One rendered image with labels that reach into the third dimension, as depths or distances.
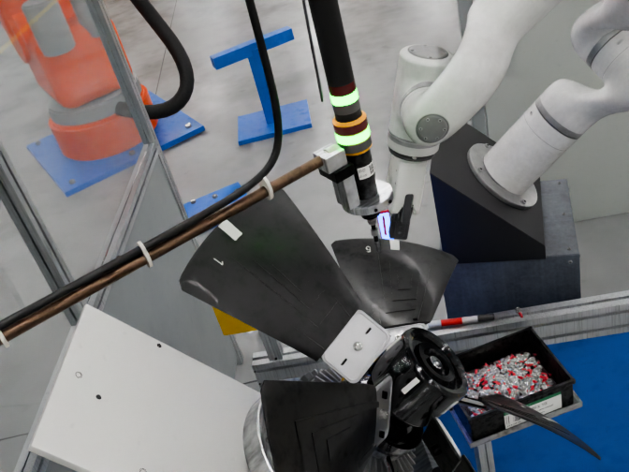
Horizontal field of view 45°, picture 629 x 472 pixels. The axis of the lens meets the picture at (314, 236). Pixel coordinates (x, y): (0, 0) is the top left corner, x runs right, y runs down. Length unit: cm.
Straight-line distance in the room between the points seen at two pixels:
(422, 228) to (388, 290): 219
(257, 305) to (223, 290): 5
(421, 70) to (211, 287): 44
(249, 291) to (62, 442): 31
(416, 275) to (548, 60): 180
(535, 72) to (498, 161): 132
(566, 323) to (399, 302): 55
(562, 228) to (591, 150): 145
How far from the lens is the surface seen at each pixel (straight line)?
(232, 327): 157
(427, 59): 114
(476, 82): 108
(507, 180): 168
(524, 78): 298
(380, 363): 106
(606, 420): 196
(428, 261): 132
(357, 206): 98
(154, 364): 115
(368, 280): 127
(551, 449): 200
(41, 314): 85
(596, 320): 169
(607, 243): 325
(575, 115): 161
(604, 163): 325
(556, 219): 180
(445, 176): 159
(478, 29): 111
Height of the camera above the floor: 199
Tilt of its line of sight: 34 degrees down
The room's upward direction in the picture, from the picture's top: 16 degrees counter-clockwise
